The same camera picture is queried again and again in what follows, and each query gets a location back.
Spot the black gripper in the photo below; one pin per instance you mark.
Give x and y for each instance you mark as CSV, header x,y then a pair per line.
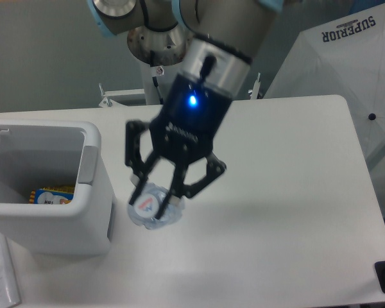
x,y
183,132

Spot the crushed clear plastic bottle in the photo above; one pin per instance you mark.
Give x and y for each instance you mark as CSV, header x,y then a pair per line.
x,y
146,207

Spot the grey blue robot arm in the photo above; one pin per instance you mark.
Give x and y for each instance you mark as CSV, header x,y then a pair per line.
x,y
226,38

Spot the white plastic trash can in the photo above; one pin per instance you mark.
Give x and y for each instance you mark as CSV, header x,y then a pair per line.
x,y
40,153

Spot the colourful snack wrapper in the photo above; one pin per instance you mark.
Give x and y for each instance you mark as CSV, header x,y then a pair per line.
x,y
53,195

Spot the white superior umbrella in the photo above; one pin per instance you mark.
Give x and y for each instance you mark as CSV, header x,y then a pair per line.
x,y
345,57

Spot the white notebook with writing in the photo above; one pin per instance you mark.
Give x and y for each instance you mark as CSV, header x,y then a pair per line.
x,y
9,291

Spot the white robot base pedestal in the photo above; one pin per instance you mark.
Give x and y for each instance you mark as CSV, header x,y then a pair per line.
x,y
159,55

